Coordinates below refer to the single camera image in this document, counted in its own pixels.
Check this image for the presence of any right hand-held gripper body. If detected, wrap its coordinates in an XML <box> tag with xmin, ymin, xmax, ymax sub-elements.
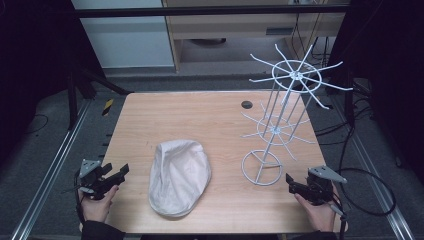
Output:
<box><xmin>301</xmin><ymin>165</ymin><xmax>348</xmax><ymax>207</ymax></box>

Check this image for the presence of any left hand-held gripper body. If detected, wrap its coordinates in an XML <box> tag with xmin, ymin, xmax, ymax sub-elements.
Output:
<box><xmin>78</xmin><ymin>159</ymin><xmax>116</xmax><ymax>201</ymax></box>

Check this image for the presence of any person's right hand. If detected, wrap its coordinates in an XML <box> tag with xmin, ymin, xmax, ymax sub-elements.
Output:
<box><xmin>293</xmin><ymin>194</ymin><xmax>349</xmax><ymax>233</ymax></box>

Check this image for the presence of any person's left hand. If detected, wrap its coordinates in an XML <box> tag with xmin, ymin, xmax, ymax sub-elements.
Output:
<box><xmin>77</xmin><ymin>184</ymin><xmax>120</xmax><ymax>224</ymax></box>

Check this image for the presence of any white flat cap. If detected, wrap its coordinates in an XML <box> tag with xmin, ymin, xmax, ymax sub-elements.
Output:
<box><xmin>147</xmin><ymin>138</ymin><xmax>213</xmax><ymax>220</ymax></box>

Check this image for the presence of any yellow black striped marker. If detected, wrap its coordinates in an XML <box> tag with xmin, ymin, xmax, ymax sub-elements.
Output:
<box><xmin>101</xmin><ymin>97</ymin><xmax>115</xmax><ymax>117</ymax></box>

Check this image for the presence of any black metal stand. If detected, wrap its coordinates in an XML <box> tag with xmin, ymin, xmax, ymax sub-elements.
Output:
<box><xmin>65</xmin><ymin>62</ymin><xmax>133</xmax><ymax>132</ymax></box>

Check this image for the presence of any dark curtain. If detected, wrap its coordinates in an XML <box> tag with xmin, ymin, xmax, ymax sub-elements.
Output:
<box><xmin>0</xmin><ymin>0</ymin><xmax>107</xmax><ymax>168</ymax></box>
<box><xmin>328</xmin><ymin>0</ymin><xmax>424</xmax><ymax>184</ymax></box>

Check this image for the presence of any white cabinet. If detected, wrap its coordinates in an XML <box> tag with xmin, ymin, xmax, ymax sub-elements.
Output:
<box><xmin>71</xmin><ymin>0</ymin><xmax>176</xmax><ymax>70</ymax></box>

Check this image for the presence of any black horizontal bar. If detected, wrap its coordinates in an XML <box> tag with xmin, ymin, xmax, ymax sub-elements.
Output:
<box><xmin>71</xmin><ymin>4</ymin><xmax>352</xmax><ymax>19</ymax></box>

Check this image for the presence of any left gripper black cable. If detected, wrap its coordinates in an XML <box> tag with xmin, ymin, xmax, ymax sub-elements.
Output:
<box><xmin>60</xmin><ymin>169</ymin><xmax>86</xmax><ymax>225</ymax></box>

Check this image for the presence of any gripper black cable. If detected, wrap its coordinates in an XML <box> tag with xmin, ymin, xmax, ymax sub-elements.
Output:
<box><xmin>60</xmin><ymin>169</ymin><xmax>86</xmax><ymax>225</ymax></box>
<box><xmin>329</xmin><ymin>199</ymin><xmax>348</xmax><ymax>240</ymax></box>

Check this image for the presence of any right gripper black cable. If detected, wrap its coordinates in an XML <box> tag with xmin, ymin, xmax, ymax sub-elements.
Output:
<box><xmin>329</xmin><ymin>199</ymin><xmax>348</xmax><ymax>240</ymax></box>

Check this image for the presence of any aluminium floor rail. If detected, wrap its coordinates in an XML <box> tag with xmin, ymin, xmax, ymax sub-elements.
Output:
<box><xmin>329</xmin><ymin>95</ymin><xmax>417</xmax><ymax>240</ymax></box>
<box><xmin>9</xmin><ymin>99</ymin><xmax>92</xmax><ymax>240</ymax></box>

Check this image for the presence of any bundle of black floor cables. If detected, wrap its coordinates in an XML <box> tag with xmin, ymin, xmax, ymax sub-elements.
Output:
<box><xmin>313</xmin><ymin>79</ymin><xmax>378</xmax><ymax>147</ymax></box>

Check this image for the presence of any black looped cable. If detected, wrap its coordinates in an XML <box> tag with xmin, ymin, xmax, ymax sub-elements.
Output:
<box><xmin>337</xmin><ymin>167</ymin><xmax>398</xmax><ymax>218</ymax></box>

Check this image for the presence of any white wire display rack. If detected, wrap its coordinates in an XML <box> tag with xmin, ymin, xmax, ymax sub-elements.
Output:
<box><xmin>240</xmin><ymin>43</ymin><xmax>354</xmax><ymax>187</ymax></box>

